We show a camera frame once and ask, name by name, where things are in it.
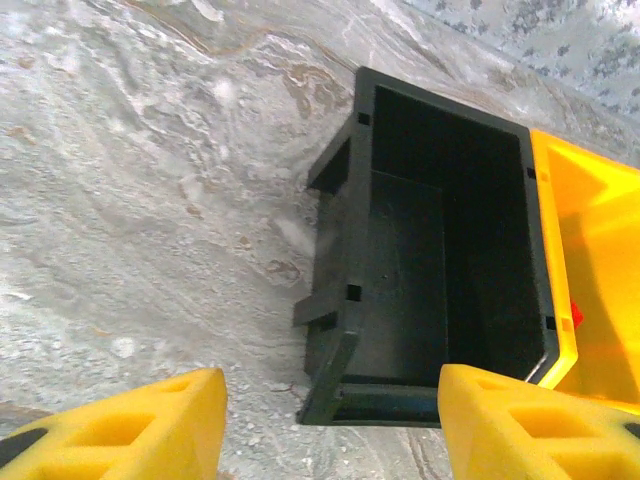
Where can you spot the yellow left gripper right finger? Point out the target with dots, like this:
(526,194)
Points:
(525,440)

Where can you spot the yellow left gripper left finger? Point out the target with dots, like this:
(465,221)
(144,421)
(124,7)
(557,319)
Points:
(125,435)

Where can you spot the red lego brick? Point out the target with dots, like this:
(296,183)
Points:
(577,316)

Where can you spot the black plastic bin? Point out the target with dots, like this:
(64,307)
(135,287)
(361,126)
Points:
(410,250)

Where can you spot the yellow plastic bin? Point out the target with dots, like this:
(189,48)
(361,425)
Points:
(600,225)

